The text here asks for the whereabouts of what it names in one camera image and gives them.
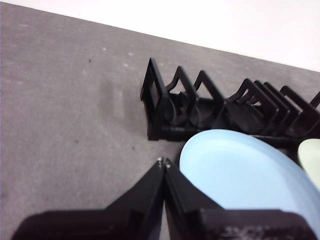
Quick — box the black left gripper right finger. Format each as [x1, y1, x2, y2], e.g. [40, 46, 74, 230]
[163, 161, 319, 240]

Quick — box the blue round plate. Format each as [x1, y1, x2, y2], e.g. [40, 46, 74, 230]
[179, 129, 320, 236]

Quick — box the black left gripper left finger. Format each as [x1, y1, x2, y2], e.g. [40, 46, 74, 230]
[11, 156, 166, 240]

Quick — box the pale green round plate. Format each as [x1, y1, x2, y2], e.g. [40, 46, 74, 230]
[297, 138, 320, 186]

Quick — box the black plate rack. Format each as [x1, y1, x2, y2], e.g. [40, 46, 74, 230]
[139, 57, 320, 151]

